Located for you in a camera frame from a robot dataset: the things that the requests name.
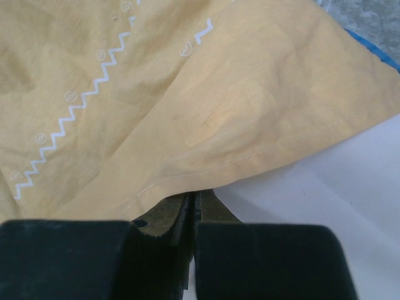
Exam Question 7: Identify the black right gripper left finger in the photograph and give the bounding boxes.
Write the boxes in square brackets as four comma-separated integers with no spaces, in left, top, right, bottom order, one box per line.
[1,193,191,299]

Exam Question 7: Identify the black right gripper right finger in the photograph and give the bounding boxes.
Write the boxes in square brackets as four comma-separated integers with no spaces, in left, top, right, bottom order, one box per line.
[194,190,358,299]

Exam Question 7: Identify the cream white pillow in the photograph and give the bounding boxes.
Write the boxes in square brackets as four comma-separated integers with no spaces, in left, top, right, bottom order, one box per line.
[215,117,399,299]

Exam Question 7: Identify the yellow and blue pillowcase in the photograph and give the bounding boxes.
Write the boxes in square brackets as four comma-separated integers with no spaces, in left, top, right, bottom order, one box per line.
[1,1,399,221]

